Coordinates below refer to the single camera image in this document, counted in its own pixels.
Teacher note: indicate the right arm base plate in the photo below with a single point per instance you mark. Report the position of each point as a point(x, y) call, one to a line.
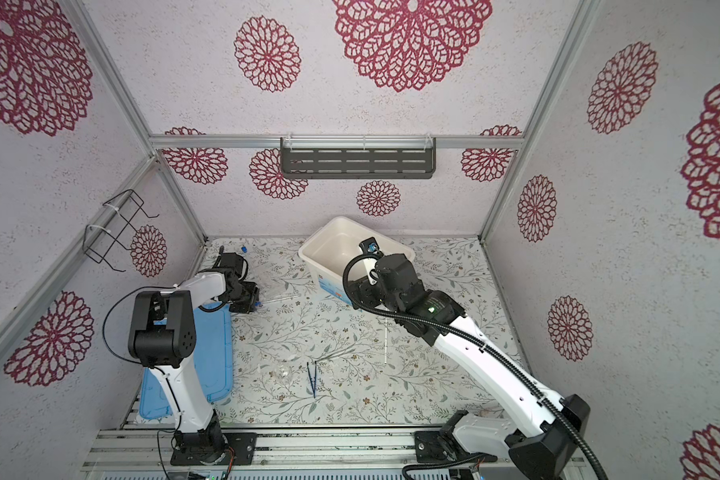
point(436, 447)

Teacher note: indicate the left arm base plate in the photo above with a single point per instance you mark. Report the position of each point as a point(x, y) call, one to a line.
point(195, 449)

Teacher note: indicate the blue tweezers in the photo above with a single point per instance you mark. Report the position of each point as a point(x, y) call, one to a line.
point(312, 372)

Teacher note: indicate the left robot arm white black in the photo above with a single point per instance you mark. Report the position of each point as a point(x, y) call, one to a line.
point(183, 337)

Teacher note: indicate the clear petri dish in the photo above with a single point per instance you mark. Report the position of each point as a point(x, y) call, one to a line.
point(285, 375)

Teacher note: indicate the black wire wall basket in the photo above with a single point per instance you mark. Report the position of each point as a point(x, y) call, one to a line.
point(101, 237)

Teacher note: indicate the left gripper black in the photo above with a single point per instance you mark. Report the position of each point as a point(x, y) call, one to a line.
point(249, 306)

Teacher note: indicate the clear plastic tube rack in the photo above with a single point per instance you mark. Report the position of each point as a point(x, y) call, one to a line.
point(270, 282)

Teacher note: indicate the aluminium rail base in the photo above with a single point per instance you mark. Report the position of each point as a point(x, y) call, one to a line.
point(148, 448)

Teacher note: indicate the dark grey wall shelf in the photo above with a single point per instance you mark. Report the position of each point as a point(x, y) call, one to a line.
point(362, 159)

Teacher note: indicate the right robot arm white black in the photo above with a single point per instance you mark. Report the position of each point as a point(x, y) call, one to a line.
point(543, 429)

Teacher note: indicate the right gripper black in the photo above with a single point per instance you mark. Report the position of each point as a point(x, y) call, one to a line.
point(356, 286)

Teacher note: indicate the white plastic bin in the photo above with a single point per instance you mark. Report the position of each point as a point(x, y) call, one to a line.
point(328, 251)

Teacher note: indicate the blue plastic lid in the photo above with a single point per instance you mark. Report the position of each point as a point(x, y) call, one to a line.
point(213, 356)

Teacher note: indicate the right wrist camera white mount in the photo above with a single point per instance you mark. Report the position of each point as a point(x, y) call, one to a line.
point(372, 251)

